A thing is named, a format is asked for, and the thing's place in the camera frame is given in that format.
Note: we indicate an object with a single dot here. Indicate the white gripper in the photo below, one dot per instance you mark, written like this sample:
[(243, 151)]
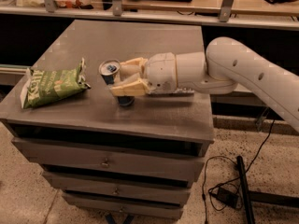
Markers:
[(160, 71)]

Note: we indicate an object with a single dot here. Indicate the silver blue redbull can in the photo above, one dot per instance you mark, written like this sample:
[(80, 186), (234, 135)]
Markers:
[(108, 70)]

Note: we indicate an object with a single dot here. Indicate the clear plastic water bottle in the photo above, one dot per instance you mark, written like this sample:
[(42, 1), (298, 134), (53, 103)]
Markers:
[(177, 92)]

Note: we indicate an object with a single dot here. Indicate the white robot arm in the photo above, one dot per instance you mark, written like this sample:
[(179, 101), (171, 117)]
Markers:
[(224, 64)]

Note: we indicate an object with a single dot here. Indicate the top drawer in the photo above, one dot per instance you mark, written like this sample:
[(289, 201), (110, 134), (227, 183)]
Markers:
[(111, 159)]

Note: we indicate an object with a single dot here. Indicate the drawer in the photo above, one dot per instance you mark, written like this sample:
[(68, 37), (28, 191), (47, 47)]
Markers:
[(122, 206), (111, 159), (118, 188)]

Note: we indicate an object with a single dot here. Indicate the grey drawer cabinet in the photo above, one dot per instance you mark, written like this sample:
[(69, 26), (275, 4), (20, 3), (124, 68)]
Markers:
[(168, 124)]

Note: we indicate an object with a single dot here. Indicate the green chip bag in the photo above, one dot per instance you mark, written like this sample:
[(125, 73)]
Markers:
[(45, 87)]

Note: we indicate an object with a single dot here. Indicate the middle drawer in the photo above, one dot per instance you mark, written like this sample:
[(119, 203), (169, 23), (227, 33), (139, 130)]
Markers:
[(118, 188)]

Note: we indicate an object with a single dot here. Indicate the black floor bar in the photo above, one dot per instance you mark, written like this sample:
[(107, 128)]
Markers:
[(245, 190)]

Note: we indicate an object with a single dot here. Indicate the bottom drawer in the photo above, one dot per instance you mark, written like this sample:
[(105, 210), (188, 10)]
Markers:
[(122, 206)]

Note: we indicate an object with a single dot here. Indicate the black power adapter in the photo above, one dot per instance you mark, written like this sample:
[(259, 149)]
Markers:
[(227, 197)]

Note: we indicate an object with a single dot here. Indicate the metal shelf rail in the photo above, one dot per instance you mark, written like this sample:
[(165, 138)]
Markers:
[(242, 13)]

